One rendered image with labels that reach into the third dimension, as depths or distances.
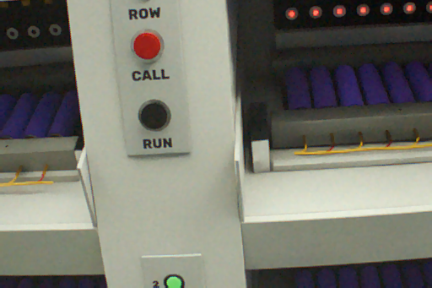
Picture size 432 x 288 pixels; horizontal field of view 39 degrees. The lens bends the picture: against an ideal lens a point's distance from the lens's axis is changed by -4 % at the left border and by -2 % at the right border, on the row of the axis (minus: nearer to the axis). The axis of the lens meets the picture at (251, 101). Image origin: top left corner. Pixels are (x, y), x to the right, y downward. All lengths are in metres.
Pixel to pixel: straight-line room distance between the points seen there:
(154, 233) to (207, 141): 0.07
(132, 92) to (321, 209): 0.14
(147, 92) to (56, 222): 0.12
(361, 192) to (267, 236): 0.07
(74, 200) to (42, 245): 0.04
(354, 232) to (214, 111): 0.12
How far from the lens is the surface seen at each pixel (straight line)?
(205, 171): 0.40
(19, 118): 0.52
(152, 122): 0.38
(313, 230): 0.42
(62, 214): 0.44
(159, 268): 0.43
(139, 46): 0.37
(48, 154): 0.47
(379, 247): 0.44
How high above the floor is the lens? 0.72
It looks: 15 degrees down
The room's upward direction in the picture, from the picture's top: 4 degrees counter-clockwise
